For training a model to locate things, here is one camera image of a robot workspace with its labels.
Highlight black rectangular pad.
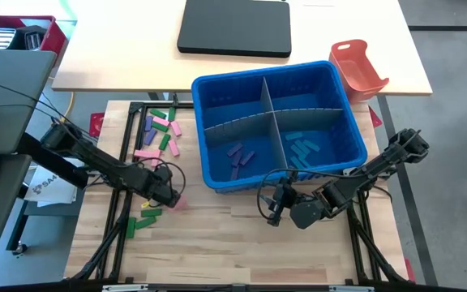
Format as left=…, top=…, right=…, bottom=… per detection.
left=176, top=0, right=293, bottom=59

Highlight red plastic crate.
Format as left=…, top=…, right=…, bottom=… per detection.
left=0, top=15, right=68, bottom=56

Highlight white printed paper sheet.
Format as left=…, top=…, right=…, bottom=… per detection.
left=23, top=156, right=88, bottom=208

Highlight silver ribbed metal appliance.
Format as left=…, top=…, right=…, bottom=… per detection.
left=0, top=27, right=18, bottom=51

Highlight black support beam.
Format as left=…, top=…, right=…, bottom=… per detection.
left=14, top=131, right=91, bottom=190

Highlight short grey slotted divider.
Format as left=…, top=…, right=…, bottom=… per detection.
left=259, top=76, right=289, bottom=170

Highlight yellow cable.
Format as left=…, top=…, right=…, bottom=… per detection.
left=65, top=90, right=75, bottom=118

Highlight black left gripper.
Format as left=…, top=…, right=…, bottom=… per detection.
left=144, top=164, right=182, bottom=209

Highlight teal foam blocks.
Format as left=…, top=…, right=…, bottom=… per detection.
left=226, top=142, right=244, bottom=158

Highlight black toaster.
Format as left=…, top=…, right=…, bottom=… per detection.
left=14, top=24, right=49, bottom=52

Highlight silver aluminium bracket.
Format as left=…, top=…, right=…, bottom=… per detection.
left=328, top=286, right=375, bottom=292
left=102, top=283, right=149, bottom=292

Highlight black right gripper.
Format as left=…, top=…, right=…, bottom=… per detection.
left=259, top=180, right=299, bottom=228

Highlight orange plastic basket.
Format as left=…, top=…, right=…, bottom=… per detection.
left=328, top=38, right=391, bottom=105

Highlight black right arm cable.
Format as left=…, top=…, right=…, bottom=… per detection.
left=256, top=168, right=364, bottom=222

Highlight light wooden table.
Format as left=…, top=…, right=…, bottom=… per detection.
left=50, top=0, right=435, bottom=97

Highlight long grey slotted divider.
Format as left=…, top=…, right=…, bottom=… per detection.
left=203, top=107, right=345, bottom=147

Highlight large blue plastic bin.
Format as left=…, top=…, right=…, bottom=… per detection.
left=191, top=60, right=369, bottom=195

